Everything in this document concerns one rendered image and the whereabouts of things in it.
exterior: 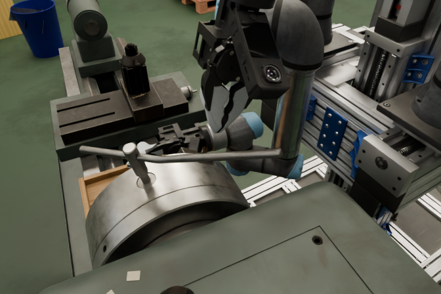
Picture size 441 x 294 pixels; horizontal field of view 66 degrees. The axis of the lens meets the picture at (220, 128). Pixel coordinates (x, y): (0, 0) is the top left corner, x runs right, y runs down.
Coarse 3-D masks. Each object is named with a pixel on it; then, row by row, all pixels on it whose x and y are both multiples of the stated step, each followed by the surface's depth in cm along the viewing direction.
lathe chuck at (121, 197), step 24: (168, 168) 59; (192, 168) 60; (216, 168) 64; (120, 192) 57; (144, 192) 56; (168, 192) 55; (240, 192) 64; (96, 216) 59; (120, 216) 55; (96, 240) 56
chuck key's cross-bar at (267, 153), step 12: (108, 156) 54; (120, 156) 53; (144, 156) 52; (156, 156) 51; (168, 156) 50; (180, 156) 49; (192, 156) 48; (204, 156) 47; (216, 156) 46; (228, 156) 45; (240, 156) 44; (252, 156) 43; (264, 156) 43; (276, 156) 42
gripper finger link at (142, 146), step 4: (140, 144) 84; (144, 144) 84; (148, 144) 83; (152, 144) 83; (140, 148) 82; (144, 148) 82; (148, 148) 82; (140, 152) 80; (144, 152) 80; (152, 152) 80; (156, 152) 81; (160, 152) 81; (128, 164) 80
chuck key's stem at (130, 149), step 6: (126, 144) 52; (132, 144) 52; (126, 150) 51; (132, 150) 51; (126, 156) 51; (132, 156) 51; (132, 162) 52; (138, 162) 53; (144, 162) 55; (132, 168) 54; (138, 168) 53; (144, 168) 54; (138, 174) 54; (144, 174) 55; (144, 180) 56
